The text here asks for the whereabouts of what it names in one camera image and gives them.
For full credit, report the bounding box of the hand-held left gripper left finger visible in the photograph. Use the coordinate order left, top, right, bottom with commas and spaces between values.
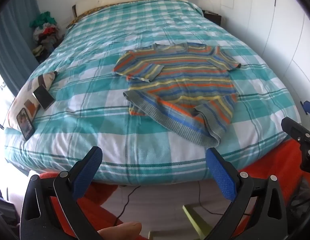
19, 146, 103, 240

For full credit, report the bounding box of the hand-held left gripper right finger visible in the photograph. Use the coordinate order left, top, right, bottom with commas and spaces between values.
206, 147, 288, 240

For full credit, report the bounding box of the striped knit sweater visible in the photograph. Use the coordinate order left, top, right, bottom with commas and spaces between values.
113, 43, 242, 147

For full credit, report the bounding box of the pile of clothes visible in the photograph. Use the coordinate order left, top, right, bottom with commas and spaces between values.
28, 11, 60, 63

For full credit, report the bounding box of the person's left hand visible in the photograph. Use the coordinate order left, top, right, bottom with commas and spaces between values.
98, 221, 143, 240

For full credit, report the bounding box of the teal plaid blanket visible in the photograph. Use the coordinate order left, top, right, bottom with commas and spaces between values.
3, 0, 302, 187

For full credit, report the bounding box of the orange cloth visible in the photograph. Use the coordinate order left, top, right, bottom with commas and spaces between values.
36, 137, 310, 240

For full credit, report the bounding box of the smartphone with picture case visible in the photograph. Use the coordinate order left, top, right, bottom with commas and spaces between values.
16, 107, 35, 141

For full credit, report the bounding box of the black screen smartphone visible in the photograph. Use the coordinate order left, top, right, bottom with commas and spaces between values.
33, 85, 56, 111

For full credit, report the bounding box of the patterned pillow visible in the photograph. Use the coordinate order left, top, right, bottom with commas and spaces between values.
6, 71, 59, 133

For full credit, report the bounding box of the dark wooden nightstand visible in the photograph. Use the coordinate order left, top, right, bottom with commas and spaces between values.
201, 9, 222, 26

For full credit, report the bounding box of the blue curtain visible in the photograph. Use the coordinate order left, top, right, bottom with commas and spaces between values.
0, 0, 43, 100

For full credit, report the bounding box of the black floor cable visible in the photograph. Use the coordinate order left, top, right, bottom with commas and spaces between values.
197, 180, 251, 216
112, 184, 142, 227

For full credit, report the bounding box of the green stool frame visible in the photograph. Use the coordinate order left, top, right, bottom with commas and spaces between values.
148, 204, 214, 240

